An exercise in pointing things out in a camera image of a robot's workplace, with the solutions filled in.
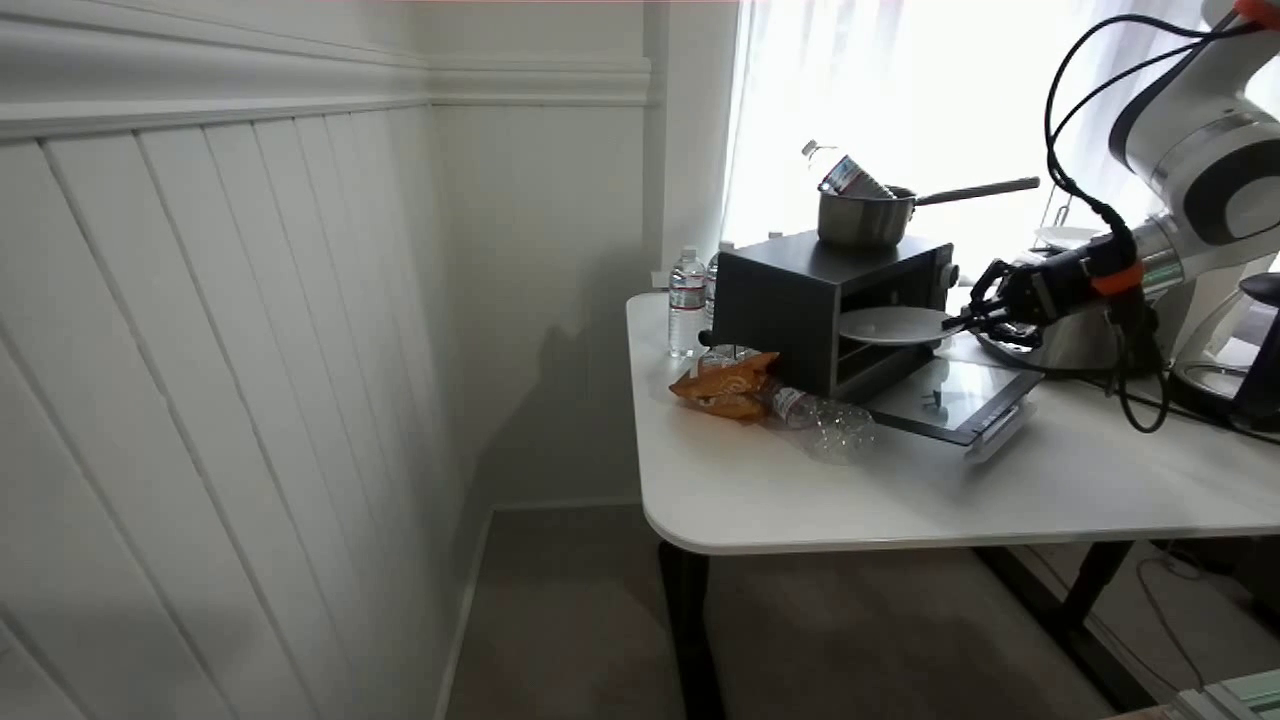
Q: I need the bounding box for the black toaster oven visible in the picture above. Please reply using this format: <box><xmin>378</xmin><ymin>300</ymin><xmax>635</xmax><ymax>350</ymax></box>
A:
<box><xmin>712</xmin><ymin>236</ymin><xmax>951</xmax><ymax>400</ymax></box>

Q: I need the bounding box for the orange snack bag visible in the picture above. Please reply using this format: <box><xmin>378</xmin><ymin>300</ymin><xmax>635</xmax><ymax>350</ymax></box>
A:
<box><xmin>674</xmin><ymin>352</ymin><xmax>777</xmax><ymax>424</ymax></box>

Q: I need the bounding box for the black table leg frame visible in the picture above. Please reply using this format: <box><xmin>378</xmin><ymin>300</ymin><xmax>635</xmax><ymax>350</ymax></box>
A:
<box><xmin>657</xmin><ymin>546</ymin><xmax>1280</xmax><ymax>720</ymax></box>

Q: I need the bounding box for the black coffee maker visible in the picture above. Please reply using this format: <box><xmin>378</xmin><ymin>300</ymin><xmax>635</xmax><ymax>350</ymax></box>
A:
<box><xmin>1169</xmin><ymin>274</ymin><xmax>1280</xmax><ymax>431</ymax></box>

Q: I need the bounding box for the silver bread toaster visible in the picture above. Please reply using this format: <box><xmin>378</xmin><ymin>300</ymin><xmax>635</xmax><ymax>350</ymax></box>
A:
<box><xmin>983</xmin><ymin>244</ymin><xmax>1187</xmax><ymax>378</ymax></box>

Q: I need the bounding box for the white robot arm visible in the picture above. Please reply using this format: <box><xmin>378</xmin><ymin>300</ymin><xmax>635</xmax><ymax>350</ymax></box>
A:
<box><xmin>955</xmin><ymin>0</ymin><xmax>1280</xmax><ymax>341</ymax></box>

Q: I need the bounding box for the standing clear water bottle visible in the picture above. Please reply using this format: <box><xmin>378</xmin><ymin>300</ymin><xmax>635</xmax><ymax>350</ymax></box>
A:
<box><xmin>670</xmin><ymin>251</ymin><xmax>708</xmax><ymax>357</ymax></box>

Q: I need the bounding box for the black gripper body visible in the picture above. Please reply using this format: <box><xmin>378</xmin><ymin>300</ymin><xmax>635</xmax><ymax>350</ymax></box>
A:
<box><xmin>995</xmin><ymin>251</ymin><xmax>1097</xmax><ymax>325</ymax></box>

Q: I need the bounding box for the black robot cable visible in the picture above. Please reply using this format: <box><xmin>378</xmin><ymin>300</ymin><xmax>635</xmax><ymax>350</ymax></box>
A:
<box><xmin>955</xmin><ymin>13</ymin><xmax>1258</xmax><ymax>438</ymax></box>

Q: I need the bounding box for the small carton in saucepan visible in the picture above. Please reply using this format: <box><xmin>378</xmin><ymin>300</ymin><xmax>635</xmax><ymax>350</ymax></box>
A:
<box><xmin>822</xmin><ymin>158</ymin><xmax>889</xmax><ymax>202</ymax></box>

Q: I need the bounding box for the white round plate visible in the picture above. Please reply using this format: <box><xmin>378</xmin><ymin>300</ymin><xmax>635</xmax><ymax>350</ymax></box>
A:
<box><xmin>842</xmin><ymin>310</ymin><xmax>945</xmax><ymax>350</ymax></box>

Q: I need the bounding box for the white paper towel roll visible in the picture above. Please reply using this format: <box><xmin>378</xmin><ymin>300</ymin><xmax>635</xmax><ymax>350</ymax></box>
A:
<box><xmin>1177</xmin><ymin>293</ymin><xmax>1271</xmax><ymax>378</ymax></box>

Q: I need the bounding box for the white sheer curtain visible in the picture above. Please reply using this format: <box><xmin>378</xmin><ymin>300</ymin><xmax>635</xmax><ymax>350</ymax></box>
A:
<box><xmin>720</xmin><ymin>0</ymin><xmax>1199</xmax><ymax>276</ymax></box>

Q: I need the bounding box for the steel saucepan with black handle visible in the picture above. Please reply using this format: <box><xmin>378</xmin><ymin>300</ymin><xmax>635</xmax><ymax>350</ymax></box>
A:
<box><xmin>817</xmin><ymin>175</ymin><xmax>1035</xmax><ymax>251</ymax></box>

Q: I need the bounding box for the lying clear plastic bottle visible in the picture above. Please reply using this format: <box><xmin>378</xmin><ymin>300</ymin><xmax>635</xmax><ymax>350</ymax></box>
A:
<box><xmin>773</xmin><ymin>390</ymin><xmax>878</xmax><ymax>455</ymax></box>

